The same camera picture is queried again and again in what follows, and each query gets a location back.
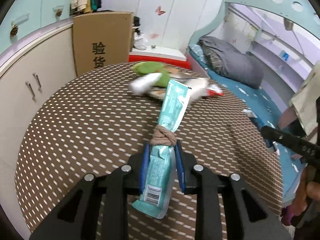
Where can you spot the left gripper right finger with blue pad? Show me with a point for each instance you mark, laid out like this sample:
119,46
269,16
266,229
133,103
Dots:
179,165

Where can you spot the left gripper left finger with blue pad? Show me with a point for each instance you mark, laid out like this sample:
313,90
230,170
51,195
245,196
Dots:
145,158

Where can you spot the teal snack wrapper with knot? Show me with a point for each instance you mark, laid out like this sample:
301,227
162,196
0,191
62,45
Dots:
154,201

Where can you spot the green plush pouch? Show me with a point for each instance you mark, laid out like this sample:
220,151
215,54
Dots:
148,67

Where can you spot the person right hand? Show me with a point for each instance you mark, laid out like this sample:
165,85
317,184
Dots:
305,189

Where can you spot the hanging beige garment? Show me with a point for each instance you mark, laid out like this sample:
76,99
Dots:
304,101

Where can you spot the red white wrapper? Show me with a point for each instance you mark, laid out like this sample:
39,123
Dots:
200,87

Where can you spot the teal quilted mattress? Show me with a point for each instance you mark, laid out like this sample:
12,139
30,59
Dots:
267,112

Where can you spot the white crumpled wrapper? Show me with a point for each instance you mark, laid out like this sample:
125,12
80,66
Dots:
141,85

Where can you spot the red storage box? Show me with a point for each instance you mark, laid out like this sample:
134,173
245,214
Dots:
160,54

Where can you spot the grey folded blanket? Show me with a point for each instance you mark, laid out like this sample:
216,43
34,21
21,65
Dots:
227,61

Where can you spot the white plastic bag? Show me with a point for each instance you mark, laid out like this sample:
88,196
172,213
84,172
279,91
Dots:
140,41

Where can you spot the brown cardboard box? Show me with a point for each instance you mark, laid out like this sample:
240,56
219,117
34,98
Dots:
101,39

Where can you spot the white wardrobe with butterflies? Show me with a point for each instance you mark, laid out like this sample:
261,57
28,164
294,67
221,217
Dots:
168,23

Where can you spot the teal bed headboard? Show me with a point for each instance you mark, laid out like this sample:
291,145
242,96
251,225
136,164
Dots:
299,12

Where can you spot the teal drawer cabinet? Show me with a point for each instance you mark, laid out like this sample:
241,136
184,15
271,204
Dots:
26,16

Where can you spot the cream cabinet with handles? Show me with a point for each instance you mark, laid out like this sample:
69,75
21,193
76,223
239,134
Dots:
28,78

